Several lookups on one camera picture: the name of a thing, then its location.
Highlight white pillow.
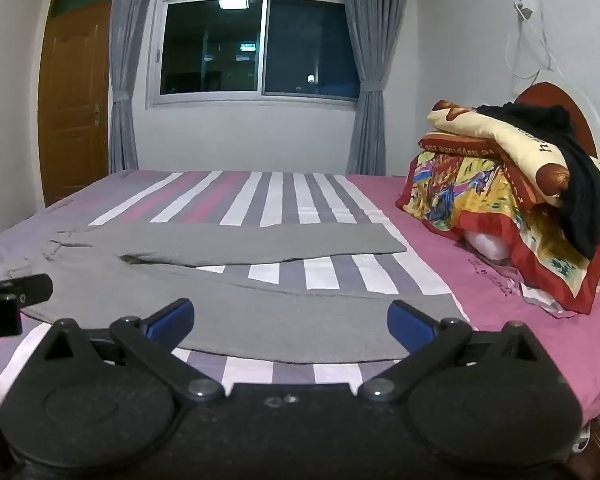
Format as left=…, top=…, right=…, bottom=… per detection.
left=462, top=232, right=514, bottom=266

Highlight white cable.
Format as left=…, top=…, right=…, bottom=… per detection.
left=505, top=0, right=563, bottom=81

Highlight grey pants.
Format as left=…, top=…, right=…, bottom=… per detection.
left=0, top=222, right=471, bottom=365

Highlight grey curtain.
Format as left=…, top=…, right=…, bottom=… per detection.
left=109, top=0, right=173, bottom=171
left=337, top=0, right=418, bottom=176

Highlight brown wooden door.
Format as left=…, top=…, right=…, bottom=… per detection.
left=37, top=0, right=113, bottom=207

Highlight striped pink grey bedsheet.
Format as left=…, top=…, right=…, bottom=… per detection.
left=0, top=170, right=600, bottom=431

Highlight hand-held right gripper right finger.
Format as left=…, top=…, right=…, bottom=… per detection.
left=357, top=300, right=557, bottom=404

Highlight red wooden headboard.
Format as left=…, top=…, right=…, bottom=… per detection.
left=515, top=81, right=600, bottom=162

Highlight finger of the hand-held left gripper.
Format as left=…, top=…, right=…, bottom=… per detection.
left=7, top=274, right=54, bottom=307

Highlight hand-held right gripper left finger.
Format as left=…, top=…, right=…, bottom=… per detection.
left=39, top=298, right=227, bottom=405

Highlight black garment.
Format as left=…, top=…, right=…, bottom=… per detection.
left=475, top=102, right=600, bottom=260

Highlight sliding glass window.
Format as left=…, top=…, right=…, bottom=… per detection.
left=145, top=0, right=368, bottom=108

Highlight cream patterned pillow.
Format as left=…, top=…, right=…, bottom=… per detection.
left=427, top=100, right=600, bottom=208

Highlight colourful yellow red blanket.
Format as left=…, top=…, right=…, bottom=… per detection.
left=396, top=132, right=600, bottom=316

